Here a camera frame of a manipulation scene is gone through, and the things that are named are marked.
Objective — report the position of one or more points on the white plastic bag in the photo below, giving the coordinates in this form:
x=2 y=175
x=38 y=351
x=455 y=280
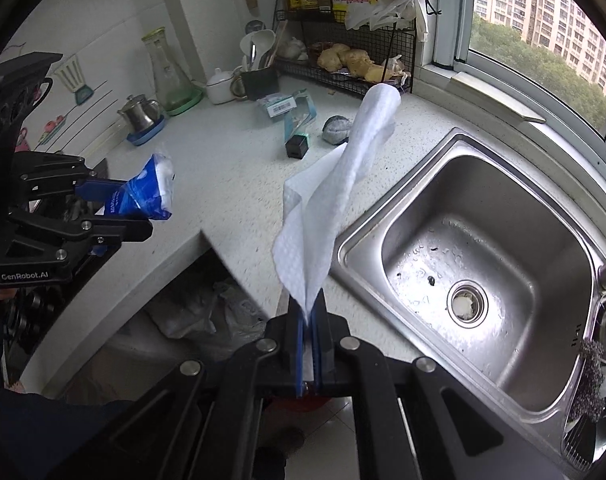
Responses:
x=183 y=315

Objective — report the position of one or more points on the blue and white box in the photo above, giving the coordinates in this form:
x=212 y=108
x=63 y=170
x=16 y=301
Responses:
x=275 y=106

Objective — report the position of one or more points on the teal edged clear package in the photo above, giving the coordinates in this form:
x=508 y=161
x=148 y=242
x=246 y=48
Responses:
x=299 y=117

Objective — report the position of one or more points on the glass carafe green lid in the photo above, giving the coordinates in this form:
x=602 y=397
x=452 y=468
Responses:
x=168 y=75

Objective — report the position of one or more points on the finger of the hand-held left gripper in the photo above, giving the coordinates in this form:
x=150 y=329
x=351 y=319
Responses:
x=118 y=230
x=95 y=190

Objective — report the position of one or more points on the person's left forearm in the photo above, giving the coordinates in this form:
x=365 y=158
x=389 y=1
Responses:
x=13 y=410

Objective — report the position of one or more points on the black steel wool scrubber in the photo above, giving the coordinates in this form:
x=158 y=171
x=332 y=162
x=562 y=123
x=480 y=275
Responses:
x=588 y=380

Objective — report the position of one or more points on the trash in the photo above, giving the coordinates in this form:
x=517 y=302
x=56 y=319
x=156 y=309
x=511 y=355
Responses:
x=333 y=180

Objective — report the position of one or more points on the blue saucer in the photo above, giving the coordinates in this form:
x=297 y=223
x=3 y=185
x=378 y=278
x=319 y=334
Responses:
x=150 y=135

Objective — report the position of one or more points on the green tray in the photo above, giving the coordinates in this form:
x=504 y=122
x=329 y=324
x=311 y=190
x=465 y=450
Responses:
x=190 y=102

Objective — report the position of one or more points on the blue and white packet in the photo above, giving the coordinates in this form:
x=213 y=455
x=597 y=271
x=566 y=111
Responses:
x=143 y=190

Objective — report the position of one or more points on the white ceramic jar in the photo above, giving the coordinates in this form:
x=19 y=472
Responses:
x=219 y=87

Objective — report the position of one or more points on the white woven sack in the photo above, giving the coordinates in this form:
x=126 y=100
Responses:
x=133 y=365

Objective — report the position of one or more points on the stainless steel teapot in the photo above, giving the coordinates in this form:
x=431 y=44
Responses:
x=139 y=115

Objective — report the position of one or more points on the stainless steel sink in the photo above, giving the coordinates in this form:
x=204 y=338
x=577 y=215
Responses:
x=483 y=220

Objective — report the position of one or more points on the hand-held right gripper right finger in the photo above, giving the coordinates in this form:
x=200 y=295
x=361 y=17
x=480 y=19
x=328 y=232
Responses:
x=317 y=355

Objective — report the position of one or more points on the garlic bulb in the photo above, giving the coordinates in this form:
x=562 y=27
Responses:
x=293 y=49

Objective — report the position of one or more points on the sink drain strainer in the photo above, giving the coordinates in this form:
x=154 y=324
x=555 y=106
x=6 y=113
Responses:
x=467 y=302

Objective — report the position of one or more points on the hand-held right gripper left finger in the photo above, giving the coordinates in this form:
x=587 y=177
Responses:
x=299 y=355

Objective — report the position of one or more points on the bunch of white plastic bags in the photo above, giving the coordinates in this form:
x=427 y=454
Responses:
x=383 y=12

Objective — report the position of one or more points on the window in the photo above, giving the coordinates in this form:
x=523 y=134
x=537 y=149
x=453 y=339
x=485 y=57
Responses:
x=533 y=35

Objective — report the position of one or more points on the small black box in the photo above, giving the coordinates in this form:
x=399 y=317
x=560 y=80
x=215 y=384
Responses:
x=297 y=146

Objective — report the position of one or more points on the black utensil holder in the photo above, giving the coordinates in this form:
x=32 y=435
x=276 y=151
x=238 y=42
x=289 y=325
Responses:
x=260 y=85

